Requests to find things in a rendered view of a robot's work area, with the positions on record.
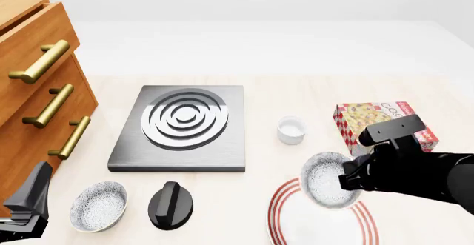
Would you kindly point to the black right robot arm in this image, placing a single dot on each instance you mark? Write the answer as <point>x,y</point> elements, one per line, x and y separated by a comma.
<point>426,175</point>

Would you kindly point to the wooden lowest drawer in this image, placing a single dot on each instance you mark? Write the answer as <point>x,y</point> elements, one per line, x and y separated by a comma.
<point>86,105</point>

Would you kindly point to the patterned black and white bowl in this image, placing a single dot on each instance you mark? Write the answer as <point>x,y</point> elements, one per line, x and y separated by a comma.
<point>98,209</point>
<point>322,181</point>

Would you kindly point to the white plate with red rings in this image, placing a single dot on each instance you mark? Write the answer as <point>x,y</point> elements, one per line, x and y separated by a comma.
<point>314,225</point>

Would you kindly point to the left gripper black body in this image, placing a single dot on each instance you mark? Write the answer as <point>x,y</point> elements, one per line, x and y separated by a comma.
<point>22,227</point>

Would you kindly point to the printed food box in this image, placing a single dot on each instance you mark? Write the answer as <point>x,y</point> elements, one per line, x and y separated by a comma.
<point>355,117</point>

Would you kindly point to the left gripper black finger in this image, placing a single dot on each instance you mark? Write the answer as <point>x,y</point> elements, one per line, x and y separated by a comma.
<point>35,189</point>

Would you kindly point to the wooden cabinet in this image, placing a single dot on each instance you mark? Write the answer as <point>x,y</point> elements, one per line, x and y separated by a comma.
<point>18,5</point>

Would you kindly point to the small white ramekin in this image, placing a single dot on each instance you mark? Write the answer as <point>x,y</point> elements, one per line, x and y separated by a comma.
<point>292,131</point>

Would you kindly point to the flat stove plate with rings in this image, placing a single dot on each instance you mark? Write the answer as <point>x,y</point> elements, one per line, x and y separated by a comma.
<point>218,150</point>

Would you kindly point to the wooden drawer standing open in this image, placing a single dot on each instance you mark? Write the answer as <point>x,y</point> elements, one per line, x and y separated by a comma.
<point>55,25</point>

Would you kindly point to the wooden middle drawer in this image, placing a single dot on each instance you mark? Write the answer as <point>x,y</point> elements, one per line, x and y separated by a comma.
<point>75,71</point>

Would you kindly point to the round black stove knob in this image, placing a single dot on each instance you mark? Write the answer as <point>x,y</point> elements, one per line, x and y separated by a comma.
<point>170,206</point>

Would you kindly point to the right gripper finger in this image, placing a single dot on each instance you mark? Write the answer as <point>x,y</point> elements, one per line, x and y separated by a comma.
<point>356,165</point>
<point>352,183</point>

